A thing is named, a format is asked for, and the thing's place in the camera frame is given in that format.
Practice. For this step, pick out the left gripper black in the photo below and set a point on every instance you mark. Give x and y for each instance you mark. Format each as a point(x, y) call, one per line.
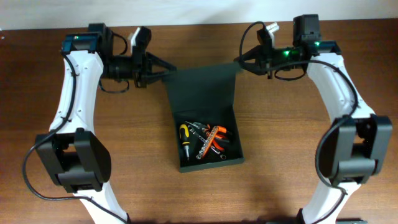
point(142, 59)

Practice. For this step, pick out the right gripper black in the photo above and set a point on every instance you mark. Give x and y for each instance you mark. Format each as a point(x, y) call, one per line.
point(263, 64)

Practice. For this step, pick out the dark green box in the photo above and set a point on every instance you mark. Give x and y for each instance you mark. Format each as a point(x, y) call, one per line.
point(205, 95)

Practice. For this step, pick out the yellow black screwdriver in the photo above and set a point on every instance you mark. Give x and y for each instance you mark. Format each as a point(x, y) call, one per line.
point(184, 137)

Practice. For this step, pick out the orange black long-nose pliers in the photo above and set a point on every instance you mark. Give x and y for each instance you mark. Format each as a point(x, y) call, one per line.
point(206, 128)

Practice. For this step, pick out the small red cutting pliers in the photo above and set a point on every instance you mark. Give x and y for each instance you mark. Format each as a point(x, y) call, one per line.
point(221, 142)

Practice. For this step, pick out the orange socket bit rail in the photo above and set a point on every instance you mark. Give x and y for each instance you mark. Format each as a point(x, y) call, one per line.
point(207, 144)

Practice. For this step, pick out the silver ratchet wrench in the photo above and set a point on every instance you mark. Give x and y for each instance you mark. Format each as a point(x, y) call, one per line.
point(192, 130)

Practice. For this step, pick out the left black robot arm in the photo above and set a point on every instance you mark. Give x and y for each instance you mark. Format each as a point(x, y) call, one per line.
point(72, 155)

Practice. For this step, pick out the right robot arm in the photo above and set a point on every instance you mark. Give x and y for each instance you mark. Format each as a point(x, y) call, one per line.
point(354, 147)

